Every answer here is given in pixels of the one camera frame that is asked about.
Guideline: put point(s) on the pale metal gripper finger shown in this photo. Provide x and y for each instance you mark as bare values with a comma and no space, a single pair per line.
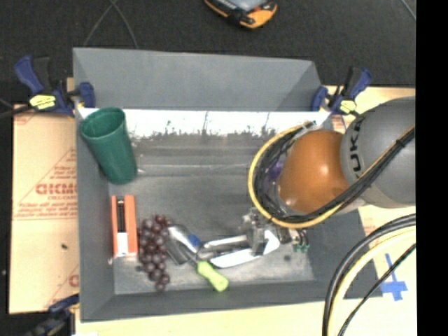
227,242
234,258

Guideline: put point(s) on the grey metal bin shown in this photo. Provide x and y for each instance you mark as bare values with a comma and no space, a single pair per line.
210,194

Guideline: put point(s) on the purple toy grapes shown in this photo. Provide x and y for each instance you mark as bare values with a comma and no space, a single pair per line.
152,247

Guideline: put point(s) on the orange and white box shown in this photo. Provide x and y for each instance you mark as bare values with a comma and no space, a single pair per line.
130,222

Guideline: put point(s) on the green plastic cup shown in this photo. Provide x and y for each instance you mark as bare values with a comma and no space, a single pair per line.
110,145

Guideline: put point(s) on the brown cardboard board, red print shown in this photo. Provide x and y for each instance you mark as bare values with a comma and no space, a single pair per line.
42,159

